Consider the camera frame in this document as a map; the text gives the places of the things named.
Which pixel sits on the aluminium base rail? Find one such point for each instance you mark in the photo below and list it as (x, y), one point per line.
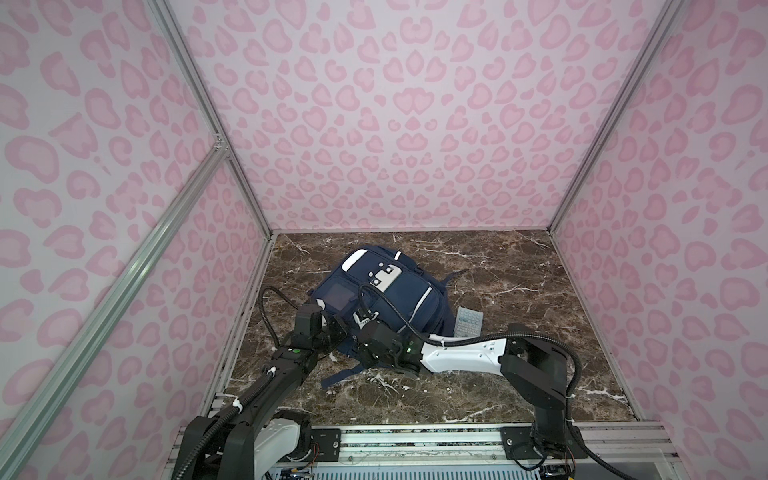
(602, 450)

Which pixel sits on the right aluminium corner post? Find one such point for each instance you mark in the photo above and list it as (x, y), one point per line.
(661, 30)

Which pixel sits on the navy blue student backpack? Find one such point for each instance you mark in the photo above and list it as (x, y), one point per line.
(379, 288)

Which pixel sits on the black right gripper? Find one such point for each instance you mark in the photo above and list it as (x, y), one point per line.
(361, 347)

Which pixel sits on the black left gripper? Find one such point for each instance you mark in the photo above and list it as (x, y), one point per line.
(335, 323)

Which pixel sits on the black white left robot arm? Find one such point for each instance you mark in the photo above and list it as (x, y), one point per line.
(245, 439)

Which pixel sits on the diagonal aluminium frame bar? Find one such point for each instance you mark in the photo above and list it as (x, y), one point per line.
(37, 416)

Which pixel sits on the aluminium corner frame post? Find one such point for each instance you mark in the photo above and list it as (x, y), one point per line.
(181, 51)

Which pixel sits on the grey blue calculator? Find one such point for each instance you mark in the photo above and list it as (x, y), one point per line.
(468, 323)

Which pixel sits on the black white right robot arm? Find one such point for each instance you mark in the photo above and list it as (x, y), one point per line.
(543, 371)

